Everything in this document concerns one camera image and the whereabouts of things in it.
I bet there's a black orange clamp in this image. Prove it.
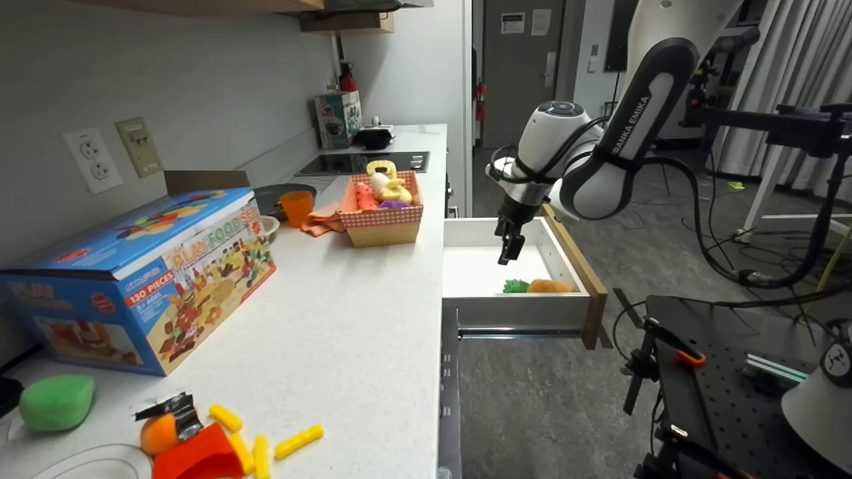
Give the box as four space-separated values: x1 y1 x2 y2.
619 315 710 420

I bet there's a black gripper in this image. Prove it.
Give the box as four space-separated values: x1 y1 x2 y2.
498 197 533 265

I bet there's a green tube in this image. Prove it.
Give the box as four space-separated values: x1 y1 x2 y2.
743 350 815 386

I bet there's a yellow plastic toy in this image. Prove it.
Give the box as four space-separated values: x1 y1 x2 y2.
365 157 416 204

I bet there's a white curtain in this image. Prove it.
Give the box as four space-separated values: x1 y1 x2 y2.
721 0 852 202

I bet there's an appliance carton box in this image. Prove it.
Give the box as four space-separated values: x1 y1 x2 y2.
311 91 366 152

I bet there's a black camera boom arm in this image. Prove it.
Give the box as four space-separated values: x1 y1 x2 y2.
682 102 852 158

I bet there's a black dishwasher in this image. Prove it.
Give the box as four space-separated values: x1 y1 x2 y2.
436 322 464 479

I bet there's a small white dish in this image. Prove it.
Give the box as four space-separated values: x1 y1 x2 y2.
28 442 153 479

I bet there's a black foil packet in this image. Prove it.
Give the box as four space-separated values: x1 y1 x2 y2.
134 390 205 442

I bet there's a white wall outlet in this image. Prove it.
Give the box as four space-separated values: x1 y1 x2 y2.
62 124 124 197

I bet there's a black perforated table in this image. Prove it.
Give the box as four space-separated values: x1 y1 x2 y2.
642 291 852 479

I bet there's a white bowl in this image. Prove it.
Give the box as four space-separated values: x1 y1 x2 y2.
255 212 281 248

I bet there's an orange yellow toy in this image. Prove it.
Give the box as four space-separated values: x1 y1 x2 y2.
152 420 251 479

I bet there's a small black pot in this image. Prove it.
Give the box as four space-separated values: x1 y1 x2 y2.
352 126 396 152

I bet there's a grey door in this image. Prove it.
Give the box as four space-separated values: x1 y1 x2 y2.
476 0 569 149

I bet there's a blue toy food box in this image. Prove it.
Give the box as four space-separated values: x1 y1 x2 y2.
0 184 280 377

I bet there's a dark grey board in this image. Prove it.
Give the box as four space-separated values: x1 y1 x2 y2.
161 168 253 200

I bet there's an orange pineapple plushy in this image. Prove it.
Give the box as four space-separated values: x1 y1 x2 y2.
500 275 579 294

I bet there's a yellow toy fry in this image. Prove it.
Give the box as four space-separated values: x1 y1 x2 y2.
271 423 328 462
225 430 259 472
207 402 245 436
251 430 273 479

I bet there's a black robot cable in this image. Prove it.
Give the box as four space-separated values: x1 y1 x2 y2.
488 109 852 290

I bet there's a small orange cloth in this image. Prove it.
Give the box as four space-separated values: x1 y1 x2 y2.
299 209 352 240

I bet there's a red checkered basket box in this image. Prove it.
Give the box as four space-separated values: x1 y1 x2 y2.
336 170 426 249

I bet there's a wooden wall cabinet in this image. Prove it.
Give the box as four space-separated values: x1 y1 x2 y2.
296 7 396 33
76 0 436 20

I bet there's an orange toy fruit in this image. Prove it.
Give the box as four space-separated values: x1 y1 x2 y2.
138 411 180 460

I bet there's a wooden drawer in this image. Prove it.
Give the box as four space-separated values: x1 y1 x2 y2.
438 202 611 350

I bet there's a black cooktop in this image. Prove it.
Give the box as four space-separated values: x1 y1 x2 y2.
296 149 430 177

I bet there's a white stand frame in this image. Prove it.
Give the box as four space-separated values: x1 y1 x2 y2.
733 209 852 248

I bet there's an orange cup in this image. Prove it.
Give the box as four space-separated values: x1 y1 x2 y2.
276 188 316 230

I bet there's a black frying pan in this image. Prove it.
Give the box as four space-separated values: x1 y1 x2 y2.
251 180 320 221

